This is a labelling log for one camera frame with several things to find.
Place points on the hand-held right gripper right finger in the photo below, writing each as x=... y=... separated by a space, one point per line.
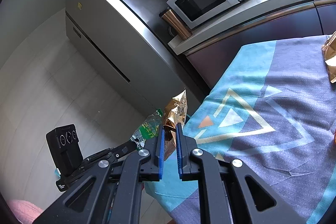
x=179 y=155

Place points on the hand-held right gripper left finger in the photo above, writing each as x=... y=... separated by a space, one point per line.
x=160 y=155

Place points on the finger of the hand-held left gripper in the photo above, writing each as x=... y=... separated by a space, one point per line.
x=120 y=151

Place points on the gold foil snack wrapper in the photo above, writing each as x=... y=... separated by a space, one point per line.
x=176 y=111

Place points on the green printed plastic bag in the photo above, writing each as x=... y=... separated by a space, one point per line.
x=147 y=129

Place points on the pink cloth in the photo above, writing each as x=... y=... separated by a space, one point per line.
x=22 y=211

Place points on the printed teal grey tablecloth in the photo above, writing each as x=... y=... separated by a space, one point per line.
x=262 y=108

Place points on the grey refrigerator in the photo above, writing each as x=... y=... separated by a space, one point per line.
x=110 y=29

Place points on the kitchen counter cabinet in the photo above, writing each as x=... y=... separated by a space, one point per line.
x=236 y=37

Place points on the copper thermos tumbler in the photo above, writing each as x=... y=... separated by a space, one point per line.
x=176 y=23

